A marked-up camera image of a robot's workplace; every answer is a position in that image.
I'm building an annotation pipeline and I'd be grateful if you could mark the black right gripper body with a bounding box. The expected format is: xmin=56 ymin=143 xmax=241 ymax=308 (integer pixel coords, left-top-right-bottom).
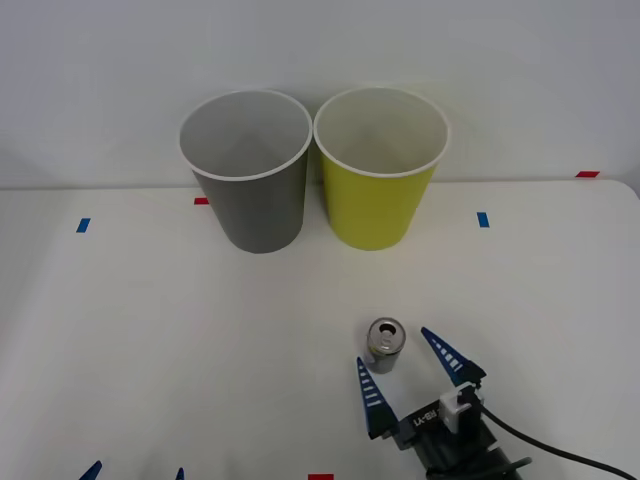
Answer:
xmin=394 ymin=382 xmax=499 ymax=469

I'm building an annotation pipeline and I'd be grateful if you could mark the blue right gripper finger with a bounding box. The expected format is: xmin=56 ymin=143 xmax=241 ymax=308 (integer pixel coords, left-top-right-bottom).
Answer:
xmin=355 ymin=356 xmax=402 ymax=442
xmin=420 ymin=327 xmax=488 ymax=388

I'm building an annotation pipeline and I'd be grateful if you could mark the silver drink can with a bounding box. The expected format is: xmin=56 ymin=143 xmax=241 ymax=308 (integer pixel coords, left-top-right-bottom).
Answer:
xmin=367 ymin=317 xmax=406 ymax=376

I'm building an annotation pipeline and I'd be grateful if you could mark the yellow-green plastic waste bin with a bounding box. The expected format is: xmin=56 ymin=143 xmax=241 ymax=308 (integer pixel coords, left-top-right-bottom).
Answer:
xmin=312 ymin=86 xmax=450 ymax=252

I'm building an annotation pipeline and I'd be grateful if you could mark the grey plastic waste bin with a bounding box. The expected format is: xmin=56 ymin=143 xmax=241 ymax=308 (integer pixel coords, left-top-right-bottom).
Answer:
xmin=178 ymin=88 xmax=314 ymax=255

